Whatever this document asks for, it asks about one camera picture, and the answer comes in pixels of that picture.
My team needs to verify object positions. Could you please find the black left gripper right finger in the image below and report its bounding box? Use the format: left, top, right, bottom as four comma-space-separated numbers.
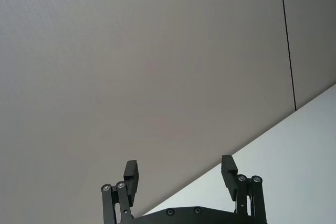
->
220, 154, 268, 224

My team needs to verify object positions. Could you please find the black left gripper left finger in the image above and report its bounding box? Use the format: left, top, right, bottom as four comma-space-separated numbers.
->
100, 159, 140, 224

